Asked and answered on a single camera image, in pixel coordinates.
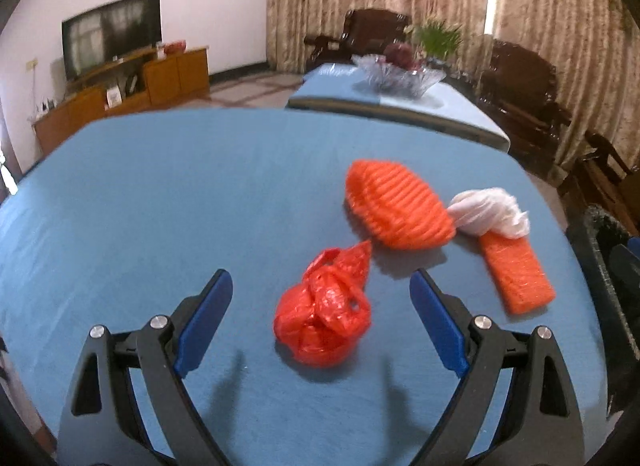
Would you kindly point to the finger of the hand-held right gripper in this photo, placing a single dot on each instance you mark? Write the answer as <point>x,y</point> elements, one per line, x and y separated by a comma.
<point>625,268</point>

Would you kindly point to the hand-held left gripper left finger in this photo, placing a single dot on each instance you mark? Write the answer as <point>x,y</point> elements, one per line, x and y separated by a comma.
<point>205,324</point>

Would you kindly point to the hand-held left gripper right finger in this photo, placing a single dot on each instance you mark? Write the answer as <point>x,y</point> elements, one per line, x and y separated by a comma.
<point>440,327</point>

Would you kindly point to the black waste bin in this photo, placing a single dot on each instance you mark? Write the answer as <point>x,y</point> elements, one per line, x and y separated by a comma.
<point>600,266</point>

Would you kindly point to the orange foam piece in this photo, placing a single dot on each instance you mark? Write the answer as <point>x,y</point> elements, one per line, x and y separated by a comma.
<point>517,273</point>

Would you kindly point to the red plastic bag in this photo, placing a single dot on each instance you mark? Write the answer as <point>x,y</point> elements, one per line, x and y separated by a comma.
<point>320,321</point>

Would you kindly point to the white plastic bag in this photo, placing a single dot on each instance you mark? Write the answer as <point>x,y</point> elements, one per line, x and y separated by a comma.
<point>492,213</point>

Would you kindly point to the orange foam fruit net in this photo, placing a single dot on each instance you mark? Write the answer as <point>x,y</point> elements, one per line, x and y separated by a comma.
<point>400,206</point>

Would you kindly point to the dark wooden sofa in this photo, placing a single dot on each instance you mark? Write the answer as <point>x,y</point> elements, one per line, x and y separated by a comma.
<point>605,175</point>

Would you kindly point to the blue tablecloth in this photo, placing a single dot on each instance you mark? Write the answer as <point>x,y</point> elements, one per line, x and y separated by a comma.
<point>175,206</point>

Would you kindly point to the dark wooden armchair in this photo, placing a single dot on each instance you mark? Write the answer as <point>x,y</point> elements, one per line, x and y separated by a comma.
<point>370,28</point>
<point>525,90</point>

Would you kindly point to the small white box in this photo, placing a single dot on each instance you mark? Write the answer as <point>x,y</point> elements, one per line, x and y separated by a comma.
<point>113,96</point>

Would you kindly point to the glass fruit bowl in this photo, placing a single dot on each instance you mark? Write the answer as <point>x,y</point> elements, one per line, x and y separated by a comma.
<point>400,80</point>

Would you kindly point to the wooden television cabinet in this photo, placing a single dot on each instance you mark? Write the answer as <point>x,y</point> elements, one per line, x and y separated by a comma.
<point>175,75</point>

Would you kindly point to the small black device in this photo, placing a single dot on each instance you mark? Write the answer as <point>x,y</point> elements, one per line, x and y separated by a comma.
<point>131,84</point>

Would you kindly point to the coffee table with blue cloth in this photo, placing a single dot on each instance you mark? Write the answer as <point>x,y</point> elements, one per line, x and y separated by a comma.
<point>345,88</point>

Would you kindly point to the floral beige curtain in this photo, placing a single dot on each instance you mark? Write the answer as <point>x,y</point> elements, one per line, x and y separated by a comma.
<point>550,20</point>

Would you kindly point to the red apple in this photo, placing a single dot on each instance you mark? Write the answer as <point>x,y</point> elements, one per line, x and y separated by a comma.
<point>397,53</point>
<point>417,63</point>

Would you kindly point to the power strip with chargers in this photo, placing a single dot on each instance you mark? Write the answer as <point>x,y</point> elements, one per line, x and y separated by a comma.
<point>44,108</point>

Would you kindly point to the red ornament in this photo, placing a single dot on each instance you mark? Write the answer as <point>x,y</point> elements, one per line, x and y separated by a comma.
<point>175,47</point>

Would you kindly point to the green potted plant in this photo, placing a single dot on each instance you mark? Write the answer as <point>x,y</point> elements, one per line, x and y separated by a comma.
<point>440,38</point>

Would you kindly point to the flat screen television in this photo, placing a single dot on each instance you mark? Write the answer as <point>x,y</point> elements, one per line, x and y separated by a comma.
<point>112,33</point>

